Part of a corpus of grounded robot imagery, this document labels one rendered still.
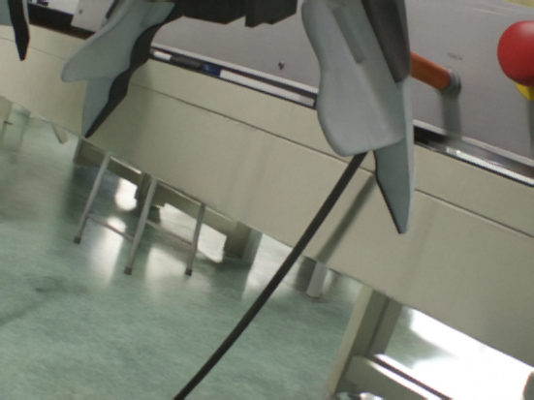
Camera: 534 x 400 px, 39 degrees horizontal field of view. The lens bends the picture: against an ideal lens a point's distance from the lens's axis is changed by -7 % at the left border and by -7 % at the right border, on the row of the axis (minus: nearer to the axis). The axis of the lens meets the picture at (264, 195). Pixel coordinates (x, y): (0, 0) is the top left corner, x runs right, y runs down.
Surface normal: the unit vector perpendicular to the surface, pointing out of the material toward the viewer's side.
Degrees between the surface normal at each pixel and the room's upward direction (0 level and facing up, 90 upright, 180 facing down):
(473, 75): 90
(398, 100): 114
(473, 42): 90
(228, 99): 90
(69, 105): 90
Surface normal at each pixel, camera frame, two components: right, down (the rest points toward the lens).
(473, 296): -0.70, -0.14
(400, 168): -0.44, 0.40
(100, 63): 0.68, 0.73
